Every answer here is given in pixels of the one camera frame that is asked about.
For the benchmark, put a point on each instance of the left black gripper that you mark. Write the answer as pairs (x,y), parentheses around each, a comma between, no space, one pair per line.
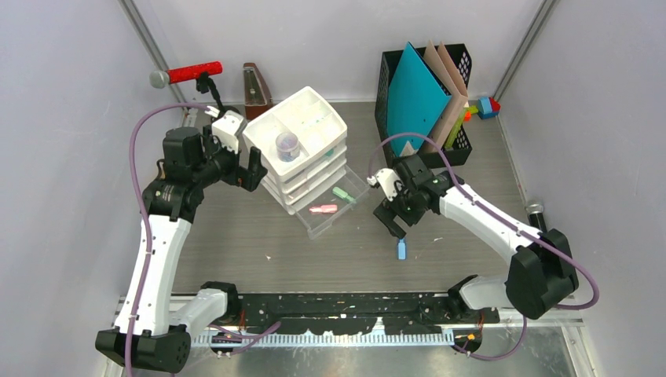
(246,177)

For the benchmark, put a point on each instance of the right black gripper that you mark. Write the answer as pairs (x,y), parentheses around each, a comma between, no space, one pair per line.
(387,210)

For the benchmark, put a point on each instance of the black mesh file organizer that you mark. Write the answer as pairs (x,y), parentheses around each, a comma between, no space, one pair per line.
(462,148)

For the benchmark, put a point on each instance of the clear jar of pins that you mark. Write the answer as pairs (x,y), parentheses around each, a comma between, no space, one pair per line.
(287,146)

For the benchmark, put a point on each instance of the green illustrated book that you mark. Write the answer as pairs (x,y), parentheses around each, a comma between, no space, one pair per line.
(455,130)

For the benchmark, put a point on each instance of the white plastic drawer unit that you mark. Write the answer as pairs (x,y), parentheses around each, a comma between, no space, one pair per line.
(308,180)

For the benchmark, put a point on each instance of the pink cardboard folder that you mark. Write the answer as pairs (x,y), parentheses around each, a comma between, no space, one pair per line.
(444,68)

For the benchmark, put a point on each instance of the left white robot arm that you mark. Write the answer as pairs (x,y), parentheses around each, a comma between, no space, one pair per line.
(145,334)

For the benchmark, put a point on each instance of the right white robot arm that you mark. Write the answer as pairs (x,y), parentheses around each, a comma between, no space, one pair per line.
(540,273)

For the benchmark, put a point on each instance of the brown wooden metronome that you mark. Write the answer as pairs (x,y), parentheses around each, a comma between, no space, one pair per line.
(257,96)

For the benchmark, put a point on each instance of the black microphone stand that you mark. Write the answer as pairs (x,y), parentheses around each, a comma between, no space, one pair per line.
(205,84)

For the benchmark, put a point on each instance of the teal folder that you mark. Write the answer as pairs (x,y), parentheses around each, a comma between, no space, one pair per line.
(413,97)

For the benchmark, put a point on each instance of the blue red toy block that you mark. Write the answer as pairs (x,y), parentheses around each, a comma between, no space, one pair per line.
(488,107)

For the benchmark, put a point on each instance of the black microphone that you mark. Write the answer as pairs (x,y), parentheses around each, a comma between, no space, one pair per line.
(535,216)

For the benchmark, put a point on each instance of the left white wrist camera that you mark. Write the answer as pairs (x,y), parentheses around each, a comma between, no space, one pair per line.
(224,133)

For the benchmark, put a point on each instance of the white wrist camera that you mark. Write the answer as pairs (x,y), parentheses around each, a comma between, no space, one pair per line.
(388,181)
(224,133)

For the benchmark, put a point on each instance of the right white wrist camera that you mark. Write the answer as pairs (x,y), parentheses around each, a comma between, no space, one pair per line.
(388,181)

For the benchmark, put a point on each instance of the red handled microphone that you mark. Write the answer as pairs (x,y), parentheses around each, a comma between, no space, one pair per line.
(159,79)

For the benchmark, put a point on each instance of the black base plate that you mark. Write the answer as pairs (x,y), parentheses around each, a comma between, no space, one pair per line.
(400,313)

